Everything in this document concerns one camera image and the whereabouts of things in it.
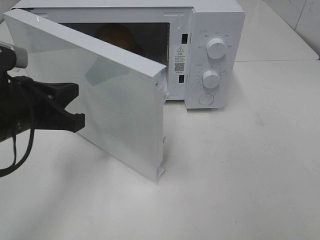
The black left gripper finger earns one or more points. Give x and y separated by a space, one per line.
49 115
61 93

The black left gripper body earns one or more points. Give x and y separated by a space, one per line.
24 101

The white microwave door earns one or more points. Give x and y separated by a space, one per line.
121 93

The burger with lettuce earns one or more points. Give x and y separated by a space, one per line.
120 36

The white round door button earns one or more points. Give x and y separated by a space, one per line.
206 99

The white microwave knob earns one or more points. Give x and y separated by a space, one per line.
211 79
216 47

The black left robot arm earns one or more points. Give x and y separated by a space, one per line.
12 57

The white warning label sticker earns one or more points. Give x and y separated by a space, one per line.
179 58

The white microwave oven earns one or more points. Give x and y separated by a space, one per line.
193 42

